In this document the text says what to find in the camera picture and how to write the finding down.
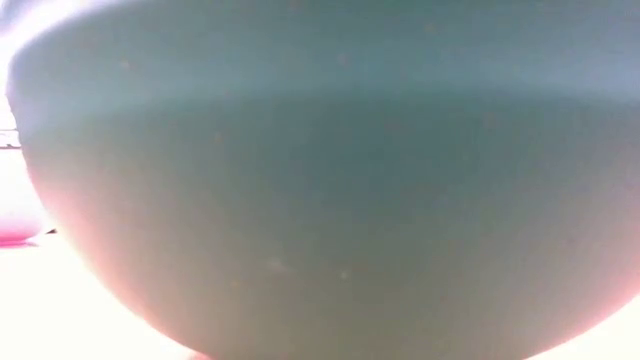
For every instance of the large pink plastic bowl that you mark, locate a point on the large pink plastic bowl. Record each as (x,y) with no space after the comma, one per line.
(15,236)

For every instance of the large blue plastic bowl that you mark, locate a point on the large blue plastic bowl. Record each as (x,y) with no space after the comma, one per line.
(320,175)

